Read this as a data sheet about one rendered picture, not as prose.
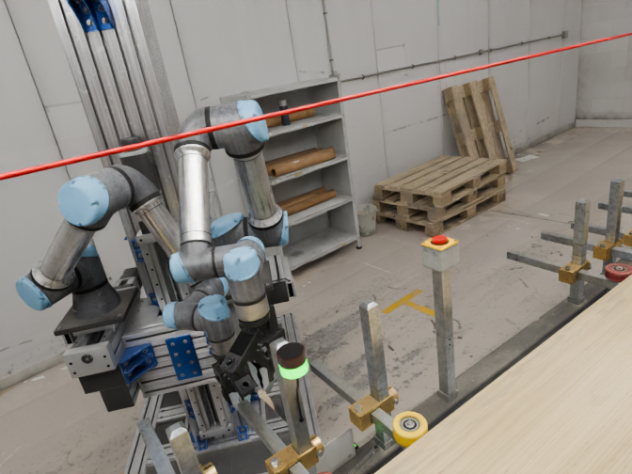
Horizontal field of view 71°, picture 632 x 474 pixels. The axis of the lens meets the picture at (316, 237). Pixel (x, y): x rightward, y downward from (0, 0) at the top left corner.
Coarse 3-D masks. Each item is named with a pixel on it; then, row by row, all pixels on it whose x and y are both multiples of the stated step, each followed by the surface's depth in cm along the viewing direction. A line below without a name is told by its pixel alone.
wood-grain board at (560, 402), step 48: (624, 288) 141; (576, 336) 124; (624, 336) 121; (528, 384) 110; (576, 384) 108; (624, 384) 105; (432, 432) 101; (480, 432) 99; (528, 432) 97; (576, 432) 95; (624, 432) 93
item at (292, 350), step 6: (294, 342) 94; (282, 348) 93; (288, 348) 93; (294, 348) 92; (300, 348) 92; (282, 354) 91; (288, 354) 91; (294, 354) 91; (300, 354) 90; (300, 366) 91; (300, 408) 100; (300, 414) 101; (300, 420) 102
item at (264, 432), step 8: (240, 408) 124; (248, 408) 123; (248, 416) 120; (256, 416) 120; (256, 424) 117; (264, 424) 116; (256, 432) 117; (264, 432) 114; (272, 432) 114; (264, 440) 113; (272, 440) 111; (280, 440) 111; (272, 448) 109; (280, 448) 108; (296, 464) 103; (296, 472) 101; (304, 472) 101
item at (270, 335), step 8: (272, 312) 103; (240, 320) 99; (264, 320) 99; (272, 320) 104; (264, 328) 102; (272, 328) 104; (280, 328) 105; (264, 336) 103; (272, 336) 103; (280, 336) 104; (264, 344) 101; (256, 352) 101; (264, 352) 100; (256, 360) 102; (264, 360) 100
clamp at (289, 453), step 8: (312, 440) 108; (320, 440) 108; (288, 448) 107; (312, 448) 106; (320, 448) 107; (272, 456) 105; (280, 456) 105; (288, 456) 105; (296, 456) 104; (304, 456) 105; (312, 456) 106; (320, 456) 107; (280, 464) 103; (288, 464) 103; (304, 464) 105; (312, 464) 107; (272, 472) 102; (280, 472) 101; (288, 472) 103
